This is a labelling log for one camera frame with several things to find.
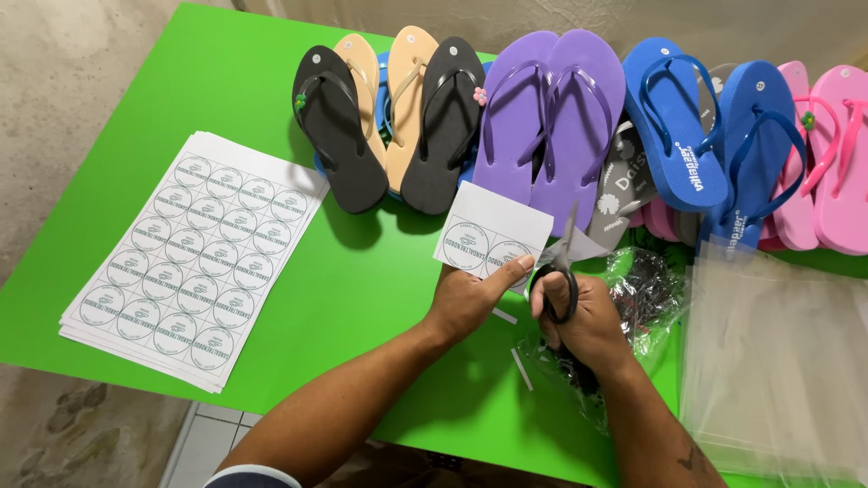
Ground clear bag of black items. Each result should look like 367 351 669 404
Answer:
525 247 691 435

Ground person's left hand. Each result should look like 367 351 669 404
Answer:
423 254 537 347

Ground beige flip-flop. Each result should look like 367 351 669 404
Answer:
332 34 388 170
384 26 441 196

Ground purple flip-flop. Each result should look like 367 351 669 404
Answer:
471 30 561 207
528 28 627 239

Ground person's right hand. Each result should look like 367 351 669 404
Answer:
530 270 636 374

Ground cut white label sheet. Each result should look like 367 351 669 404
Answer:
433 181 555 296

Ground stack of round label sheets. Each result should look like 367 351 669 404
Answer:
59 131 331 394

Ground black flip-flop with pink flower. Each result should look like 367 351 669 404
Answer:
399 36 488 216

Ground black flip-flop with green flower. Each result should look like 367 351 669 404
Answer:
292 45 390 215

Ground pink flip-flop with green flower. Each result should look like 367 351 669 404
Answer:
758 60 842 252

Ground black handled scissors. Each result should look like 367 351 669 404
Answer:
528 200 581 325

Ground person's dark shirt sleeve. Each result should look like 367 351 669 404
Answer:
203 464 303 488

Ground long white paper strip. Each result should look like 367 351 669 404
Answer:
510 347 534 393

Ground stack of clear plastic bags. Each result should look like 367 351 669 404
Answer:
679 237 868 485

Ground grey printed flip-flop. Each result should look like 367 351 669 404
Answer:
586 121 659 253

